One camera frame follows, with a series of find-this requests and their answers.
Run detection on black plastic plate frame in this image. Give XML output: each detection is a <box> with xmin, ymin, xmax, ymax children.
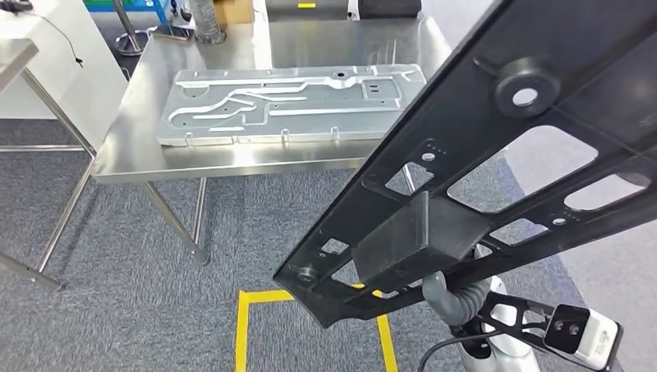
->
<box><xmin>273</xmin><ymin>0</ymin><xmax>657</xmax><ymax>329</ymax></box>

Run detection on stainless steel workbench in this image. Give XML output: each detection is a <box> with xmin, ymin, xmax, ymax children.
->
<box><xmin>92</xmin><ymin>12</ymin><xmax>454</xmax><ymax>267</ymax></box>

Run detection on aluminium machined plate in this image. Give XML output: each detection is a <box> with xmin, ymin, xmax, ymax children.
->
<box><xmin>157</xmin><ymin>64</ymin><xmax>428</xmax><ymax>149</ymax></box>

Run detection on grey laptop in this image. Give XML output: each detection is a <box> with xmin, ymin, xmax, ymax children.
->
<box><xmin>265</xmin><ymin>0</ymin><xmax>356</xmax><ymax>23</ymax></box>

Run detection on black carry case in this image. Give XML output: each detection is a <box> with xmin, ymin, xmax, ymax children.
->
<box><xmin>356</xmin><ymin>0</ymin><xmax>424</xmax><ymax>20</ymax></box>

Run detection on brown cardboard box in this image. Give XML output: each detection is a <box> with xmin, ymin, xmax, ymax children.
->
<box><xmin>212</xmin><ymin>0</ymin><xmax>256</xmax><ymax>29</ymax></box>

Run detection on chrome stanchion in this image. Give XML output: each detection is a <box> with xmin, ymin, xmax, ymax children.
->
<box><xmin>112</xmin><ymin>0</ymin><xmax>150</xmax><ymax>57</ymax></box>

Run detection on blue storage rack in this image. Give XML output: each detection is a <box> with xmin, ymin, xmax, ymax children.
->
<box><xmin>84</xmin><ymin>0</ymin><xmax>171</xmax><ymax>26</ymax></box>

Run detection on white cabinet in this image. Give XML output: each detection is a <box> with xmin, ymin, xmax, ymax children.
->
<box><xmin>0</xmin><ymin>0</ymin><xmax>130</xmax><ymax>151</ymax></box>

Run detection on stainless steel side table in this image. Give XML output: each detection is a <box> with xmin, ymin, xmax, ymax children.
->
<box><xmin>0</xmin><ymin>38</ymin><xmax>98</xmax><ymax>290</ymax></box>

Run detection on black camera cable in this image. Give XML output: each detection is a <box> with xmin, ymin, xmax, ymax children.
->
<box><xmin>416</xmin><ymin>328</ymin><xmax>507</xmax><ymax>372</ymax></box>

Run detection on grey corrugated hose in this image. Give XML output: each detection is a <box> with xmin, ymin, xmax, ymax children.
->
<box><xmin>188</xmin><ymin>0</ymin><xmax>227</xmax><ymax>45</ymax></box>

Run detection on thin black hanging cable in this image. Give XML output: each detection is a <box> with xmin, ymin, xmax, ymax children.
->
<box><xmin>19</xmin><ymin>9</ymin><xmax>84</xmax><ymax>69</ymax></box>

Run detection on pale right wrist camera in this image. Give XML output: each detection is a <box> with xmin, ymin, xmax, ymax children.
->
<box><xmin>542</xmin><ymin>304</ymin><xmax>623</xmax><ymax>372</ymax></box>

